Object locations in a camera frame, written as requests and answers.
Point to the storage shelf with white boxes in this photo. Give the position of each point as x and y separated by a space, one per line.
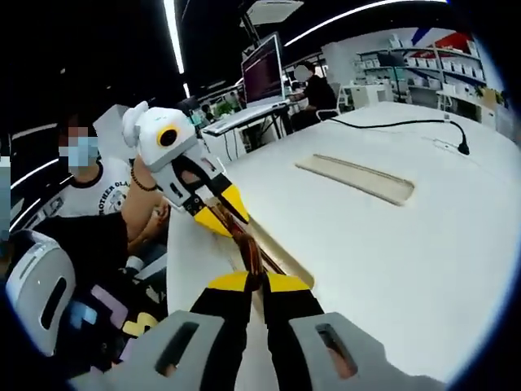
431 65

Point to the white office chair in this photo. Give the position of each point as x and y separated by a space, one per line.
344 97

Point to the computer monitor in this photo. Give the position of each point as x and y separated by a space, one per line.
262 73

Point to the white standing desk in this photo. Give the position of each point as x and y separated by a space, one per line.
244 118

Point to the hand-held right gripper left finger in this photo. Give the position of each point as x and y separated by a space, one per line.
220 326

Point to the long ceiling light strip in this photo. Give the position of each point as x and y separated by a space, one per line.
338 22
175 36

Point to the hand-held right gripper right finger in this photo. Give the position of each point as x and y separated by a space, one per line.
293 326

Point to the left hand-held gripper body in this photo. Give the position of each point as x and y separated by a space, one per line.
163 155

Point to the ceiling air conditioner unit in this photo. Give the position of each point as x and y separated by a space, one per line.
277 9

